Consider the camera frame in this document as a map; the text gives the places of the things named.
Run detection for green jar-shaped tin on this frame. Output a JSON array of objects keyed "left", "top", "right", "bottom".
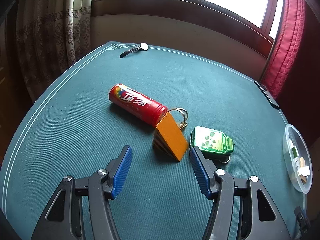
[{"left": 189, "top": 126, "right": 234, "bottom": 164}]

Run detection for brass key rings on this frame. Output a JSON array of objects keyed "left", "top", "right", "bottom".
[{"left": 167, "top": 107, "right": 189, "bottom": 132}]

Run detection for orange striped wedge block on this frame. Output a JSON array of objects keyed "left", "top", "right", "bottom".
[{"left": 152, "top": 112, "right": 188, "bottom": 161}]

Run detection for brown wooden block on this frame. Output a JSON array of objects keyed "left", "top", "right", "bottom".
[{"left": 300, "top": 176, "right": 307, "bottom": 184}]

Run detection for light wooden block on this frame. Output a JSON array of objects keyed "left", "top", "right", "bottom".
[{"left": 298, "top": 157, "right": 306, "bottom": 169}]

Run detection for green white cube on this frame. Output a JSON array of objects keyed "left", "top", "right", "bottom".
[{"left": 291, "top": 146, "right": 299, "bottom": 159}]

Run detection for long white block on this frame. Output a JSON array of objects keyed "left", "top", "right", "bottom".
[{"left": 287, "top": 139, "right": 295, "bottom": 151}]

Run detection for clear plastic bowl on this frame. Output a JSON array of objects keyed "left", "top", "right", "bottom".
[{"left": 283, "top": 124, "right": 313, "bottom": 194}]

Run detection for black remote control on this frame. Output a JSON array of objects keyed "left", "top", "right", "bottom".
[{"left": 254, "top": 80, "right": 280, "bottom": 110}]

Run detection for red cylindrical can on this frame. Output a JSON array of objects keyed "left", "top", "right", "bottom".
[{"left": 108, "top": 83, "right": 168, "bottom": 127}]

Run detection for green table mat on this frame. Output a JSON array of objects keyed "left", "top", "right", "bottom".
[{"left": 1, "top": 42, "right": 305, "bottom": 239}]

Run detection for red quilted curtain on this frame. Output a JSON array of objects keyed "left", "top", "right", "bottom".
[{"left": 260, "top": 0, "right": 306, "bottom": 100}]

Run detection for beige patterned curtain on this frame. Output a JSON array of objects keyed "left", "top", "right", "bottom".
[{"left": 16, "top": 0, "right": 92, "bottom": 101}]

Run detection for black strap wristwatch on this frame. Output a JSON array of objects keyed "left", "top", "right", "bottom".
[{"left": 119, "top": 42, "right": 149, "bottom": 59}]

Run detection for brown wooden window frame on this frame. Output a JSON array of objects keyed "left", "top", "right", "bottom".
[{"left": 92, "top": 0, "right": 278, "bottom": 57}]

